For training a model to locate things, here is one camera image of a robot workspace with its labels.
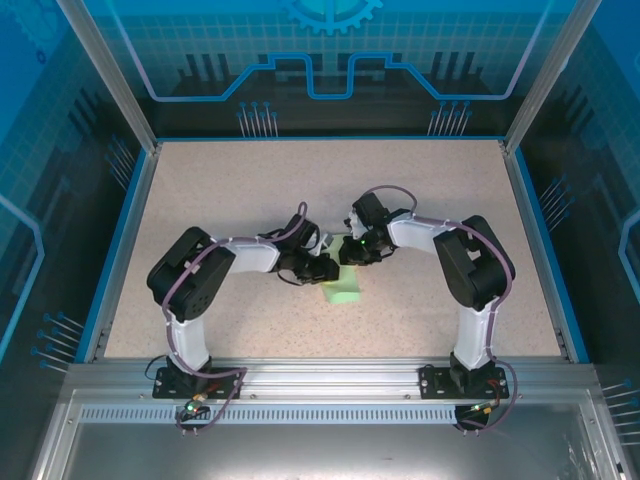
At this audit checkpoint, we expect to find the green square paper sheet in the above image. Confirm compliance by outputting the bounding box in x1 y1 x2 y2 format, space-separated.
321 233 362 305

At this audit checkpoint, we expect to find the sheet metal panel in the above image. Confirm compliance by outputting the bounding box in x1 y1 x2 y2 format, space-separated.
29 389 632 480

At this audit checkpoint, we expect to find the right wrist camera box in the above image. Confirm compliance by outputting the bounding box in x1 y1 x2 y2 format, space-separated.
342 209 365 240

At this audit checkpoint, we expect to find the aluminium mounting rail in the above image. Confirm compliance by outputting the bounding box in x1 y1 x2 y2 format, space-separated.
64 355 601 401

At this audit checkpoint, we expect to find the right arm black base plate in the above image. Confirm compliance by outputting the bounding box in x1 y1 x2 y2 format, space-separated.
418 363 511 400

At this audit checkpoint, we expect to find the slotted grey cable duct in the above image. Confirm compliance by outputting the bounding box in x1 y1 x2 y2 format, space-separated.
78 405 460 427

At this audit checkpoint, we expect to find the left aluminium side rail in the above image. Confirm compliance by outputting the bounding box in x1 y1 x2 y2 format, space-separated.
83 142 162 364

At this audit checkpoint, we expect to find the left cable connector green light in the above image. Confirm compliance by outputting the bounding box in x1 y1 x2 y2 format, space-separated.
182 393 210 416

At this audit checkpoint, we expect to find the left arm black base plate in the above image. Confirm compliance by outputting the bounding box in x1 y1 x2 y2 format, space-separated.
152 366 245 400

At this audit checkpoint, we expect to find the right aluminium frame post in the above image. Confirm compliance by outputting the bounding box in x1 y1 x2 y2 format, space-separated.
501 0 609 154

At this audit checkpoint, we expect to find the aluminium frame post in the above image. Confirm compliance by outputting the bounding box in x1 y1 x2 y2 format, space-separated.
53 0 162 155
501 0 609 154

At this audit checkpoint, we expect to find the left aluminium frame post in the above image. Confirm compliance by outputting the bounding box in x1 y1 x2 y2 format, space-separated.
53 0 162 155

